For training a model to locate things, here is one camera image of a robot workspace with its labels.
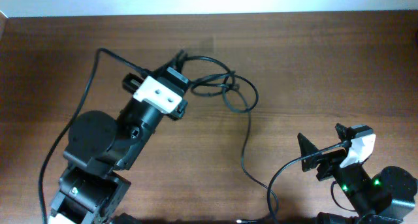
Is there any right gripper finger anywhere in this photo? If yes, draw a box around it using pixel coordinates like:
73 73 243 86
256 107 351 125
297 133 321 172
335 123 349 142

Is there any black cable dark plug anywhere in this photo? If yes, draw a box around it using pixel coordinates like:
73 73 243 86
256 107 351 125
191 72 280 224

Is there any black cable gold plug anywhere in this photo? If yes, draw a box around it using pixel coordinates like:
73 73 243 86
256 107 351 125
178 56 259 114

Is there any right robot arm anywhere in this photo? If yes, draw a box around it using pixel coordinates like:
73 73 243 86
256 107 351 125
297 123 417 223

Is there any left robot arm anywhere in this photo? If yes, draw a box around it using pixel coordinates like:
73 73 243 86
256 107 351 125
42 48 189 223

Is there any right camera black cable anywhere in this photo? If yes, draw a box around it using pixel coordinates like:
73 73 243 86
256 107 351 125
266 140 352 224

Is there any camera black cable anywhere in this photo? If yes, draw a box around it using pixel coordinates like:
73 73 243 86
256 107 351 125
38 47 153 224
266 140 352 224

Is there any left camera black cable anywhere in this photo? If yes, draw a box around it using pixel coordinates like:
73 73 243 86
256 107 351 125
38 47 153 224

